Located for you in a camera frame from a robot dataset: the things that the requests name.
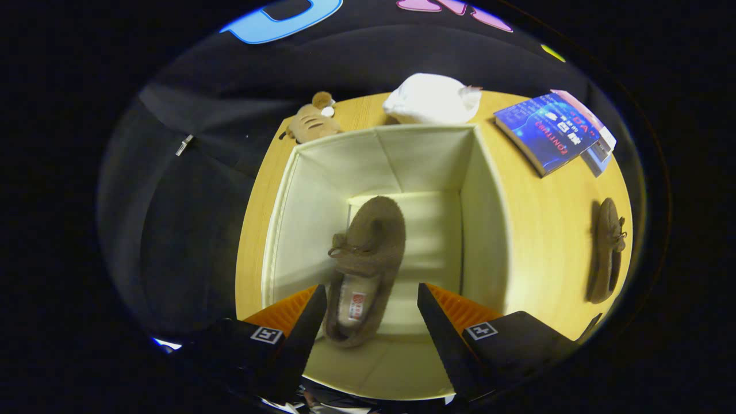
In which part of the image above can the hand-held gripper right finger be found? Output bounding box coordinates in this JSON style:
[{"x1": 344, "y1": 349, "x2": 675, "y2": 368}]
[{"x1": 417, "y1": 283, "x2": 580, "y2": 401}]

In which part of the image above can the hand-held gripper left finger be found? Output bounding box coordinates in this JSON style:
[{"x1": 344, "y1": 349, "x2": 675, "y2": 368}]
[{"x1": 172, "y1": 285, "x2": 328, "y2": 403}]

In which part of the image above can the brown fuzzy shoe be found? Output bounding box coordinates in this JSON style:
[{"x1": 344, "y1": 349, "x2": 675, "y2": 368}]
[
  {"x1": 586, "y1": 198, "x2": 627, "y2": 304},
  {"x1": 324, "y1": 196, "x2": 407, "y2": 348}
]

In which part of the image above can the grey fabric storage box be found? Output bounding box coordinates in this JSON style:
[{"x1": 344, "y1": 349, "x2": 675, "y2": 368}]
[{"x1": 262, "y1": 124, "x2": 511, "y2": 400}]

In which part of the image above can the brown striped plush toy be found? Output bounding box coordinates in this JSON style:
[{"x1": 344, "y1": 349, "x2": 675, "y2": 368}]
[{"x1": 280, "y1": 91, "x2": 343, "y2": 144}]

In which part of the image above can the light blue book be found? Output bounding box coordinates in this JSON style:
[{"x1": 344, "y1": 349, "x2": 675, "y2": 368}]
[{"x1": 581, "y1": 144, "x2": 613, "y2": 177}]

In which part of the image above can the white plush toy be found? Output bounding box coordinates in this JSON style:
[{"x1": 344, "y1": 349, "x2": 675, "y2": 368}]
[{"x1": 382, "y1": 73, "x2": 482, "y2": 125}]

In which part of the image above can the black backdrop cloth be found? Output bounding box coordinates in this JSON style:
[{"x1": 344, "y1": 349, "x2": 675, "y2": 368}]
[{"x1": 95, "y1": 0, "x2": 639, "y2": 340}]

